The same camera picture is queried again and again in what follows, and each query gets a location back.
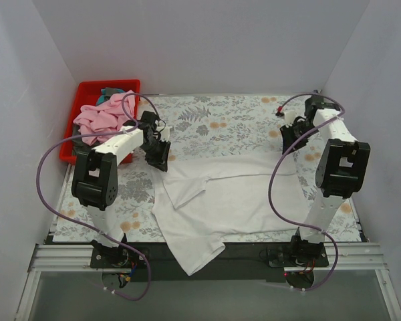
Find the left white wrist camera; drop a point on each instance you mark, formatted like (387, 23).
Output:
(163, 133)

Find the white t shirt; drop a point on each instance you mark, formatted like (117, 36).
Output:
(197, 202)

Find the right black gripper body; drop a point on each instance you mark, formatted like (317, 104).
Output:
(291, 136)

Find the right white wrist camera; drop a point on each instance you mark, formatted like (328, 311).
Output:
(288, 116)

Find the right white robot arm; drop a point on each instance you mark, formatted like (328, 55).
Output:
(339, 174)

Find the teal t shirt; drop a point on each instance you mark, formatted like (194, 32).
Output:
(103, 98)

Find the aluminium rail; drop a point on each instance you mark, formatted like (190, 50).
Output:
(76, 258)

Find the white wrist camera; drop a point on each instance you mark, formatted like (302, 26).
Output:
(288, 116)
(163, 133)

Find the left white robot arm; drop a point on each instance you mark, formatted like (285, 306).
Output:
(95, 179)

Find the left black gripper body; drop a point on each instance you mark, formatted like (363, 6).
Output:
(159, 153)

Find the grey t shirt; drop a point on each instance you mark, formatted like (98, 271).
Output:
(110, 90)

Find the pink t shirt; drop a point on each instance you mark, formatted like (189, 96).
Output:
(128, 106)

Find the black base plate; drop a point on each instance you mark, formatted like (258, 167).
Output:
(274, 262)

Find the red plastic bin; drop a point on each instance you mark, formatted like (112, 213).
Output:
(88, 92)

